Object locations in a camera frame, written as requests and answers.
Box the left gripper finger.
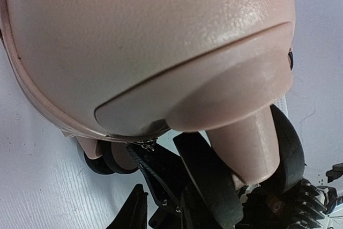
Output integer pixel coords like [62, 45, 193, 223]
[107, 184, 148, 229]

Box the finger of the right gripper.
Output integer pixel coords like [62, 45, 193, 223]
[128, 143, 188, 228]

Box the pink hard-shell suitcase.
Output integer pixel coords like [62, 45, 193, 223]
[0, 0, 306, 229]

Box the white perforated plastic basket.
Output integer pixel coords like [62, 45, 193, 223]
[274, 95, 288, 117]

